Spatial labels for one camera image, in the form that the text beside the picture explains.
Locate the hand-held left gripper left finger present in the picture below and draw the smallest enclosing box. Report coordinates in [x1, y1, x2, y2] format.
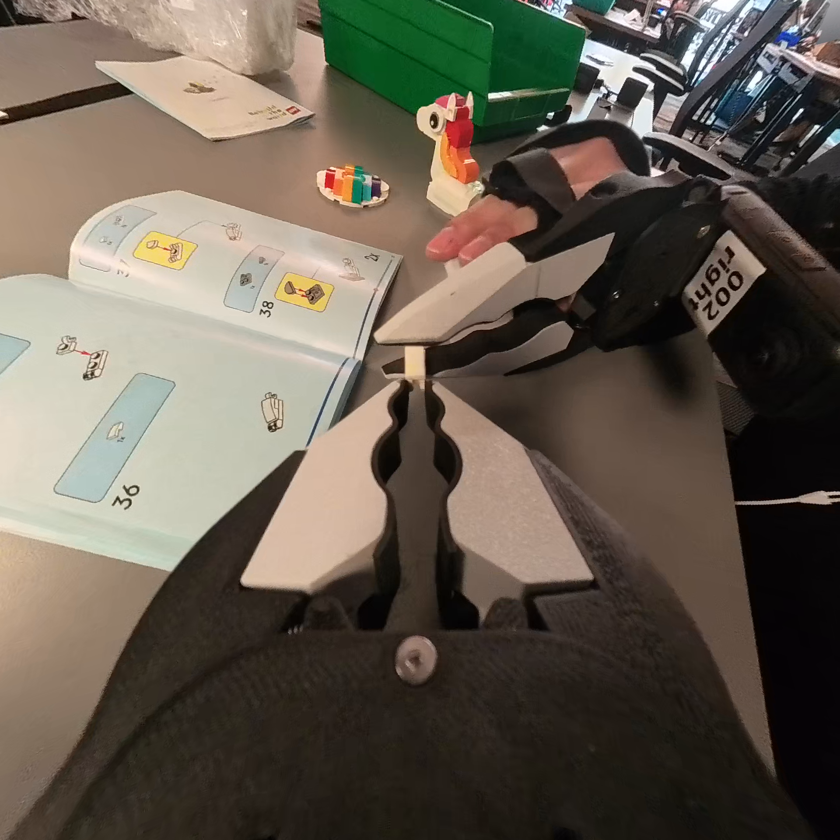
[239, 379, 412, 595]

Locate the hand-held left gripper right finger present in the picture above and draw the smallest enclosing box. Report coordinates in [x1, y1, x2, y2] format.
[423, 379, 595, 602]

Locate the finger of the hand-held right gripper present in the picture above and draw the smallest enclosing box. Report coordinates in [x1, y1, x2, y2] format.
[373, 233, 618, 349]
[381, 318, 595, 383]

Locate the person's right forearm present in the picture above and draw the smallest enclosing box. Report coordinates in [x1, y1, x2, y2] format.
[751, 169, 840, 263]

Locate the colourful lego unicorn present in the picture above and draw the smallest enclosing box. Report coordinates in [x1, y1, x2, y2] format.
[415, 92, 488, 217]

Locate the round rainbow lego plate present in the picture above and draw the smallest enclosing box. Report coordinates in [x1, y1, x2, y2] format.
[316, 164, 395, 210]

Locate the person's right hand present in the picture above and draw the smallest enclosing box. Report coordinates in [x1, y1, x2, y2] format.
[425, 139, 608, 266]

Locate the black office chair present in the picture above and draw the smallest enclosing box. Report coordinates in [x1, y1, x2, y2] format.
[643, 130, 742, 185]
[640, 0, 805, 132]

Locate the open pale blue instruction booklet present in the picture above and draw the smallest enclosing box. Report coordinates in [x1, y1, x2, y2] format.
[0, 190, 404, 572]

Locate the green plastic bin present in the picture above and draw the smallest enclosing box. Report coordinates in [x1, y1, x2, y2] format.
[318, 0, 587, 144]

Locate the wooden background desk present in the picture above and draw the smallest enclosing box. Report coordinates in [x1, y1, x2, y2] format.
[758, 36, 840, 93]

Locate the person's black clothing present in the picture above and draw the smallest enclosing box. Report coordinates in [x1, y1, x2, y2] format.
[727, 394, 840, 840]

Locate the closed pale instruction booklet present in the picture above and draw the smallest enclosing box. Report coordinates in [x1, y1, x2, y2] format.
[95, 56, 316, 143]

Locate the clear plastic bag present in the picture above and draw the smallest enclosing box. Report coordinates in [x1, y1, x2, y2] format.
[13, 0, 300, 77]

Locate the white drawstring cord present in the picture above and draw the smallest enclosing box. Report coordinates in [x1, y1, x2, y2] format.
[734, 491, 840, 509]

